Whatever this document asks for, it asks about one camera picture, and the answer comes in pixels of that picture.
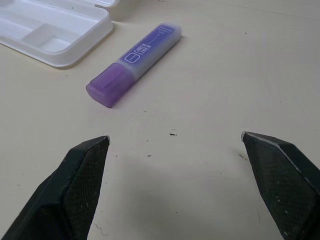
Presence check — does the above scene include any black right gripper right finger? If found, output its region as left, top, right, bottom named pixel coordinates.
left=240, top=131, right=320, bottom=240

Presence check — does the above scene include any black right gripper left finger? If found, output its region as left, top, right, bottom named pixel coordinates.
left=0, top=135, right=111, bottom=240

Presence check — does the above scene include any white plastic case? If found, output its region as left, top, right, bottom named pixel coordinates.
left=0, top=0, right=121, bottom=69

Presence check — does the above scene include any purple highlighter pen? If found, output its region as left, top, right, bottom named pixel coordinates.
left=85, top=22, right=183, bottom=109

